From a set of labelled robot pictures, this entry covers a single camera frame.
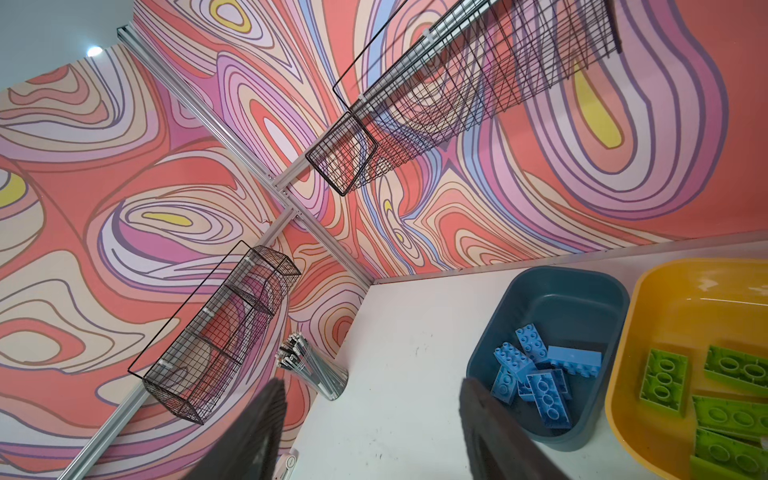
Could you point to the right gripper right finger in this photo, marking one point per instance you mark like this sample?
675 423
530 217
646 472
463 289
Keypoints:
496 445

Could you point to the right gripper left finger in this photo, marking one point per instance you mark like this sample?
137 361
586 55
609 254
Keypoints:
249 447

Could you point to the blue lego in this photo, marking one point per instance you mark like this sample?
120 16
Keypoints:
549 401
515 361
532 344
585 363

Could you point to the blue lego bottom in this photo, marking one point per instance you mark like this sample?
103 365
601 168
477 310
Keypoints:
515 361

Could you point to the green lego pair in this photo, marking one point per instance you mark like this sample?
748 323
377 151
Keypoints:
718 456

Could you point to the metal cup of pens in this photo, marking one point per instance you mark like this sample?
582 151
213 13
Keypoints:
299 357

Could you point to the dark teal plastic bin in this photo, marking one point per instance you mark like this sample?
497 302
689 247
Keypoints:
570 308

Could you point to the yellow plastic bin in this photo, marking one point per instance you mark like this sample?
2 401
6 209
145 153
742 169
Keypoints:
684 307

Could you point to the black wire basket left wall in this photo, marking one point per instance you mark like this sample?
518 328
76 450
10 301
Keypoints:
230 309

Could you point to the black wire basket wall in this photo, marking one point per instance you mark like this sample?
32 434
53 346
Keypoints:
401 98
230 309

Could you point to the black wire basket back wall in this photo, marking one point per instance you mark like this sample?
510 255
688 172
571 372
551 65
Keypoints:
401 98

